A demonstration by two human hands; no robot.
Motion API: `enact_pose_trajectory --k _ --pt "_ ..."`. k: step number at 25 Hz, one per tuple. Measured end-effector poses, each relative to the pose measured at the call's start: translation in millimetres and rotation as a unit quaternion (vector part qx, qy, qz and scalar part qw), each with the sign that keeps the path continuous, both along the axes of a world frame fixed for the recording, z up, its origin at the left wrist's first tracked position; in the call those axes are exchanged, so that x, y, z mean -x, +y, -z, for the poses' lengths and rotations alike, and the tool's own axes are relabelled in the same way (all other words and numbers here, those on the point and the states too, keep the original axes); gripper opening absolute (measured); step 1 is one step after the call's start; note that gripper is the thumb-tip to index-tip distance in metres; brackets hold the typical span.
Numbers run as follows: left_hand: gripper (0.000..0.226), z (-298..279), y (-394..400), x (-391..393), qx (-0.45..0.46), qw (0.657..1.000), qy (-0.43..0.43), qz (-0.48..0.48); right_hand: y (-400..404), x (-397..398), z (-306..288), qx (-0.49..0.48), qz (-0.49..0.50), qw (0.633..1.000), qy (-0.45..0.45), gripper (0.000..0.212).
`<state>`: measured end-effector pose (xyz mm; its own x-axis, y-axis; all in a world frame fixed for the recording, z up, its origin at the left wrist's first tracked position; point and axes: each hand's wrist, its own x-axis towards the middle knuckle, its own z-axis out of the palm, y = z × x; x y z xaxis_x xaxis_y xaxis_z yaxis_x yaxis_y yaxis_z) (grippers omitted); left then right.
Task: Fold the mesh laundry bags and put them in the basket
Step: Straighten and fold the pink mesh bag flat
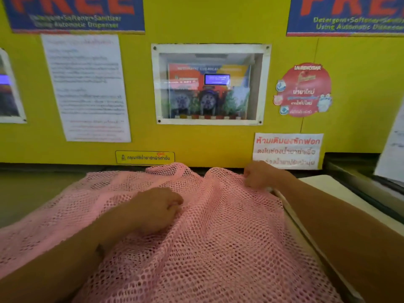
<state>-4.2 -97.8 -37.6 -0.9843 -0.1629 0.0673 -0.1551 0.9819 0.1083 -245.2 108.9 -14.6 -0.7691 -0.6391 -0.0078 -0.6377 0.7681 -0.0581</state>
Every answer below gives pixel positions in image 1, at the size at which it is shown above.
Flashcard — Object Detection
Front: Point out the white printed notice sheet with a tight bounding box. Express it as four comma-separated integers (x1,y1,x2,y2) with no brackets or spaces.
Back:
41,34,132,143

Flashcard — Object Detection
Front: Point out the white framed dispenser window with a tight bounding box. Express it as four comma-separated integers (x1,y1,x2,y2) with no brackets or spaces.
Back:
151,44,272,126

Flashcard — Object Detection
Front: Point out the white paper sheet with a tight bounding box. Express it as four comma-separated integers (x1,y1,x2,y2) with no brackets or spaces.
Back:
374,101,404,183

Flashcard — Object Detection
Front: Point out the blue banner with orange letters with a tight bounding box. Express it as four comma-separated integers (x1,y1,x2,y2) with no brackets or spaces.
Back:
1,0,146,34
286,0,404,37

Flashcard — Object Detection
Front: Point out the person's left hand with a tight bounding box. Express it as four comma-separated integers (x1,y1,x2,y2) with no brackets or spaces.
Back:
128,187,184,236

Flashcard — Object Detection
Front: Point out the round red sticker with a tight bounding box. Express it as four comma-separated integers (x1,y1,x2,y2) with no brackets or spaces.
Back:
273,62,333,118

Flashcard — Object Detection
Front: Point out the person's right forearm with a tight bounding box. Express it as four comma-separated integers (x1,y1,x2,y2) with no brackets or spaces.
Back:
275,173,404,303

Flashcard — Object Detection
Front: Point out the person's right hand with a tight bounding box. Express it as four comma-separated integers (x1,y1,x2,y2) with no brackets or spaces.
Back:
243,161,286,190

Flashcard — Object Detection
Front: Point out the white sign with red text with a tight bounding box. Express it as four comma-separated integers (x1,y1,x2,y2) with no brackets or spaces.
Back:
252,133,324,171

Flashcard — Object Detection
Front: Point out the small yellow warning label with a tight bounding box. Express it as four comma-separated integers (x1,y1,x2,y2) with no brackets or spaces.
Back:
115,150,175,165

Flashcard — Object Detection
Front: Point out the person's left forearm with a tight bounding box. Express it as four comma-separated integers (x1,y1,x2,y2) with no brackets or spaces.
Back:
0,199,142,303

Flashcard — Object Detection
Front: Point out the automatic chemical dispenser unit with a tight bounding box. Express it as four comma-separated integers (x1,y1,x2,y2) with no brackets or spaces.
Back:
162,63,251,120

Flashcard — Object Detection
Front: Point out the pink mesh laundry bag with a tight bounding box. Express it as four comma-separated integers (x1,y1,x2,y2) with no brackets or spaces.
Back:
0,162,344,303

